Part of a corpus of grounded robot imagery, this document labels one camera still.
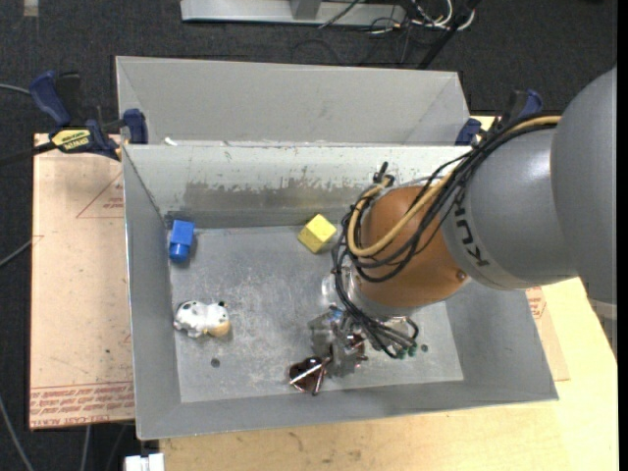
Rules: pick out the brown cardboard board red print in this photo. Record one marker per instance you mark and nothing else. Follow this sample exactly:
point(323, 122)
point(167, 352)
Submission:
point(78, 273)

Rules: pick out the yellow cube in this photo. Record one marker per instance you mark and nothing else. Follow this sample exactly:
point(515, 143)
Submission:
point(316, 233)

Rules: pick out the grey metal bin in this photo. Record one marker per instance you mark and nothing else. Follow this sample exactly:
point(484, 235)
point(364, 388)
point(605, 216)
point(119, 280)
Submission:
point(255, 292)

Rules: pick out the blue block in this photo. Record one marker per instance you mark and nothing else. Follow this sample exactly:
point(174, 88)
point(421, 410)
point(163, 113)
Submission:
point(180, 241)

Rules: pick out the white and black toy animal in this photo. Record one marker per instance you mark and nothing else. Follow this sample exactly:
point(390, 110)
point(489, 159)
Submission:
point(198, 317)

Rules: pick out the dark red heart-shaped thing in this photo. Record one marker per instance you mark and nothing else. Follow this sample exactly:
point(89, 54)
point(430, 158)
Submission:
point(301, 367)

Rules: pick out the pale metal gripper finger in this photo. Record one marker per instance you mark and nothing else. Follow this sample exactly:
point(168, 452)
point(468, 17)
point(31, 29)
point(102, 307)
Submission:
point(308, 372)
point(320, 380)

